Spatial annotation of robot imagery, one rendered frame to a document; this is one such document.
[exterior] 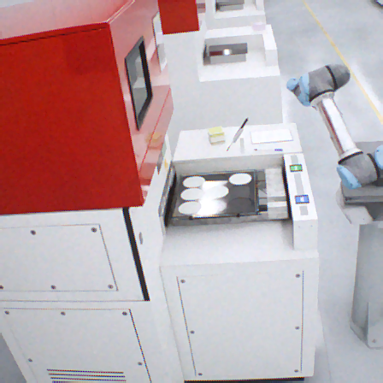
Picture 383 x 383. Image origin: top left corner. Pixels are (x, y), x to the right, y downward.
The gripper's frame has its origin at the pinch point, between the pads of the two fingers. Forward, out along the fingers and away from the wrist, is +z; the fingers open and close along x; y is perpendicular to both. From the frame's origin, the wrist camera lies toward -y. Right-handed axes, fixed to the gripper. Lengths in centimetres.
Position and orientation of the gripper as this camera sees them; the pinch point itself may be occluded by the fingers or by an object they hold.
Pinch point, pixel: (338, 108)
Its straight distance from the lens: 284.4
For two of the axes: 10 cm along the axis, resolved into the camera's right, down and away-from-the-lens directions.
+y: -5.1, 7.7, 3.8
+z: 8.3, 3.3, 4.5
